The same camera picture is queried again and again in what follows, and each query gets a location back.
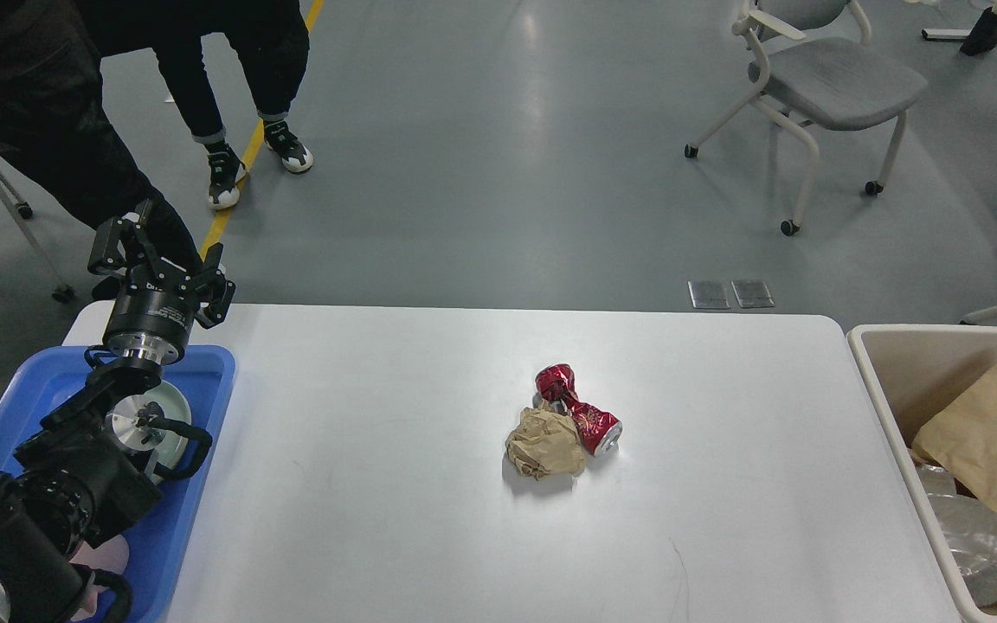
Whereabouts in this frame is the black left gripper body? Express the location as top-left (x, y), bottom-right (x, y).
top-left (100, 279), bottom-right (198, 363)

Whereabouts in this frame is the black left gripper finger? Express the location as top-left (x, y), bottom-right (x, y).
top-left (187, 243), bottom-right (236, 330)
top-left (87, 200), bottom-right (171, 292)

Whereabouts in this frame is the green plate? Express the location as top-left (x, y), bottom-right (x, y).
top-left (141, 380), bottom-right (191, 471)

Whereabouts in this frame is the aluminium foil tray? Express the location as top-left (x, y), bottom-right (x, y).
top-left (917, 464), bottom-right (997, 607)

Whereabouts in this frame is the pink mug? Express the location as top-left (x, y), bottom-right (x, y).
top-left (70, 535), bottom-right (130, 622)

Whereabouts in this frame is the red foil wrapper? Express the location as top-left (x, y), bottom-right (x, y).
top-left (535, 363), bottom-right (624, 457)

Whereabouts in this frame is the brown paper ball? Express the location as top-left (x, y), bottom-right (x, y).
top-left (504, 407), bottom-right (587, 481)

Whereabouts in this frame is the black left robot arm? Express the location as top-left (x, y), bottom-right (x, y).
top-left (0, 201), bottom-right (236, 622)

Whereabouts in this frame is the beige plastic bin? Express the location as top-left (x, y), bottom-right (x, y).
top-left (846, 324), bottom-right (997, 622)

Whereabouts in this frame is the person in black trousers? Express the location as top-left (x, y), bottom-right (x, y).
top-left (0, 1), bottom-right (202, 272)

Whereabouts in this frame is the blue plastic tray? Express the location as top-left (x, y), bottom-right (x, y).
top-left (0, 344), bottom-right (236, 622)

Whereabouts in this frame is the person with black sneakers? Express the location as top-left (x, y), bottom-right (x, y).
top-left (74, 0), bottom-right (315, 211)

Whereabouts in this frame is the metal floor socket plate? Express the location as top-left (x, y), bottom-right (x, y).
top-left (688, 280), bottom-right (732, 311)

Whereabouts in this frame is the desk foot top right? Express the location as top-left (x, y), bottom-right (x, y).
top-left (919, 1), bottom-right (997, 56)

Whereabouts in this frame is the grey chair right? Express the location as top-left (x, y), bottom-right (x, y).
top-left (684, 1), bottom-right (929, 237)

